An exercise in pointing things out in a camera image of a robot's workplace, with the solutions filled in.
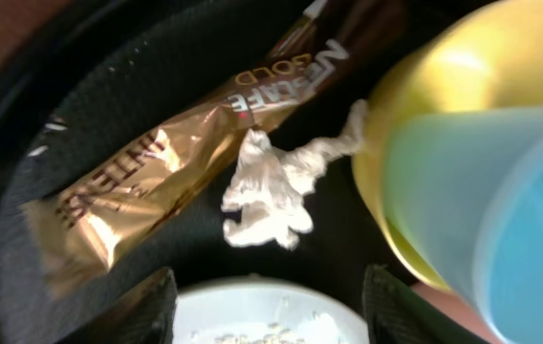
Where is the small white tissue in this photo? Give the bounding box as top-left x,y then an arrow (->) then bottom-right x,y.
221,99 -> 368,250

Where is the grey plate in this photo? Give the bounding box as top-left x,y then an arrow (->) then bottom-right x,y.
173,276 -> 369,344

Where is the yellow bowl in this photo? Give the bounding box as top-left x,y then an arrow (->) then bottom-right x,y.
352,0 -> 543,291

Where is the blue cup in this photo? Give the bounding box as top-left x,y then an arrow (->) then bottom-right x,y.
383,107 -> 543,343

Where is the food scraps and rice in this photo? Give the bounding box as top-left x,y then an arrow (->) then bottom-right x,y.
189,322 -> 339,344

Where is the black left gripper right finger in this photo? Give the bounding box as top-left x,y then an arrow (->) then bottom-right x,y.
362,265 -> 485,344

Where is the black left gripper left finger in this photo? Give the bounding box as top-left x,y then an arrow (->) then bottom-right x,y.
58,267 -> 178,344

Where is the gold coffee sachet wrapper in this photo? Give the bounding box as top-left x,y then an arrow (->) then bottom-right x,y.
23,0 -> 406,296

